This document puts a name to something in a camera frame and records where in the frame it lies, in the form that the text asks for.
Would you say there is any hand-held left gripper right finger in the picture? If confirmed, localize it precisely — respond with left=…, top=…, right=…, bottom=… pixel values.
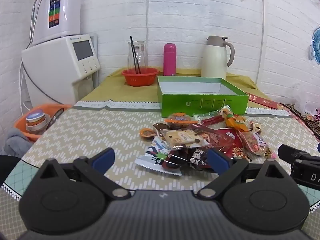
left=196, top=148, right=289, bottom=200

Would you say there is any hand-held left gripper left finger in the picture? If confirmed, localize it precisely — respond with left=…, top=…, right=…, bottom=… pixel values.
left=37, top=148, right=132, bottom=200

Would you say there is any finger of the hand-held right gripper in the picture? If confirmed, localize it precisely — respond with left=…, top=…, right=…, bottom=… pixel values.
left=278, top=144, right=320, bottom=165

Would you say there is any black and white snack packet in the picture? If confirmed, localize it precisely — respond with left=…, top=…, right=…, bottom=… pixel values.
left=187, top=147, right=218, bottom=173

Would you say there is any red nut packet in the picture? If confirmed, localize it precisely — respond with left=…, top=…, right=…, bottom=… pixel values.
left=215, top=127, right=253, bottom=161

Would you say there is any long dark brown snack packet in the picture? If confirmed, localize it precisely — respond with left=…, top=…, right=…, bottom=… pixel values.
left=154, top=122, right=235, bottom=155

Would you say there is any clear packet of brown snacks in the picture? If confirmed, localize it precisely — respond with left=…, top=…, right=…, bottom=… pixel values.
left=237, top=130, right=275, bottom=160

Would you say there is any small brown candy packet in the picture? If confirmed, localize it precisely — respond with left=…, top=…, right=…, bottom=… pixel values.
left=249, top=121, right=263, bottom=133

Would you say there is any orange candy packet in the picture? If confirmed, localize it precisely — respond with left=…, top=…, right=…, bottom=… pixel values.
left=219, top=105, right=250, bottom=133

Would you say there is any red sausage stick packet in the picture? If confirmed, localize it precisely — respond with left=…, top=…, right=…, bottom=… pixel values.
left=194, top=110, right=227, bottom=126

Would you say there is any chocolate chip cookie packet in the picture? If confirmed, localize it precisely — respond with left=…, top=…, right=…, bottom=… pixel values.
left=161, top=129, right=209, bottom=150

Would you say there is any dark red snack packet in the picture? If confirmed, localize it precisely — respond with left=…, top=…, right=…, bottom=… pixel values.
left=161, top=150, right=191, bottom=171

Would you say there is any white cartoon snack packet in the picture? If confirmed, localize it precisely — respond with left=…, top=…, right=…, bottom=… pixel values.
left=135, top=137, right=183, bottom=177

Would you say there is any small orange jelly packet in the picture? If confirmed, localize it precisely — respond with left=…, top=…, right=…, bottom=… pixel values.
left=139, top=127, right=157, bottom=140

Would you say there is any round orange-rimmed pastry packet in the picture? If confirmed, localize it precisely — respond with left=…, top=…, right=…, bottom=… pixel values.
left=165, top=112, right=198, bottom=130

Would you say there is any green cardboard box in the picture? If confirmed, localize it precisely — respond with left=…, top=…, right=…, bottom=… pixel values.
left=157, top=75, right=250, bottom=118

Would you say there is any beige zigzag tablecloth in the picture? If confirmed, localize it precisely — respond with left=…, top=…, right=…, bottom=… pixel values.
left=0, top=100, right=320, bottom=240

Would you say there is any dark patterned cloth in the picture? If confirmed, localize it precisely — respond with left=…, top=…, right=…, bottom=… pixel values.
left=277, top=102, right=320, bottom=140

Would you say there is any clear plastic bag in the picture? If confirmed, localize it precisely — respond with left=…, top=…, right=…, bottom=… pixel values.
left=296, top=94, right=320, bottom=115

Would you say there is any red envelope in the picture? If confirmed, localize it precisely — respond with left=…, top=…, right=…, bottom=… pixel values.
left=246, top=92, right=278, bottom=110

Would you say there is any metal pot lid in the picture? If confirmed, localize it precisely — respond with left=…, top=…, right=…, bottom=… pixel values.
left=45, top=107, right=66, bottom=130

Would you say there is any olive yellow cloth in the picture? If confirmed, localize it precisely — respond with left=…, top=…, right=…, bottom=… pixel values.
left=79, top=67, right=275, bottom=105

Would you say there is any red plastic basin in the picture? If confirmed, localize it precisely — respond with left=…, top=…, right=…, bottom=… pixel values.
left=121, top=67, right=160, bottom=87

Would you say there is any orange plastic basin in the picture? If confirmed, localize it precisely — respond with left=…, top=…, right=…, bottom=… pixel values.
left=14, top=104, right=73, bottom=143

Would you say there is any grey towel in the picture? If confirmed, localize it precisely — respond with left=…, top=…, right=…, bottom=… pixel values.
left=0, top=127, right=33, bottom=157

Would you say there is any cream thermal carafe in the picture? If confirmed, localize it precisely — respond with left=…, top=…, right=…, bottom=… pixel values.
left=201, top=35, right=235, bottom=80

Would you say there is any white water dispenser with screen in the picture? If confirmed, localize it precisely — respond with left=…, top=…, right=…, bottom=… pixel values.
left=21, top=34, right=101, bottom=105

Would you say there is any black stirring stick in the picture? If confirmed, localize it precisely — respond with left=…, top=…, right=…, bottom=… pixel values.
left=134, top=44, right=139, bottom=75
left=129, top=36, right=140, bottom=75

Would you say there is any glass pitcher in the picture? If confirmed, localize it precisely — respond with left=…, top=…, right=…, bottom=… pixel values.
left=127, top=41, right=148, bottom=75

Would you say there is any pink thermos bottle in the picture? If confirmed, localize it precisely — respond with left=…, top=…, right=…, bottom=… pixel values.
left=163, top=43, right=177, bottom=76

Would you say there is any white cable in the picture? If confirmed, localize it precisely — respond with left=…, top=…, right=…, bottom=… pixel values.
left=19, top=57, right=33, bottom=115

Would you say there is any blue round wall decoration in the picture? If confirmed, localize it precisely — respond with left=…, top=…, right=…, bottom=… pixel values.
left=308, top=27, right=320, bottom=64

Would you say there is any thin white wall pipe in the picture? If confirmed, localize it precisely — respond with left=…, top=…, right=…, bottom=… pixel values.
left=256, top=0, right=266, bottom=80

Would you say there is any white wall water purifier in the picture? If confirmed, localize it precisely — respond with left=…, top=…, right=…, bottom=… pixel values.
left=31, top=0, right=82, bottom=45

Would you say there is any metal flexible hose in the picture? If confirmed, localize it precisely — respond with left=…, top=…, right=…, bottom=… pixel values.
left=29, top=0, right=43, bottom=42

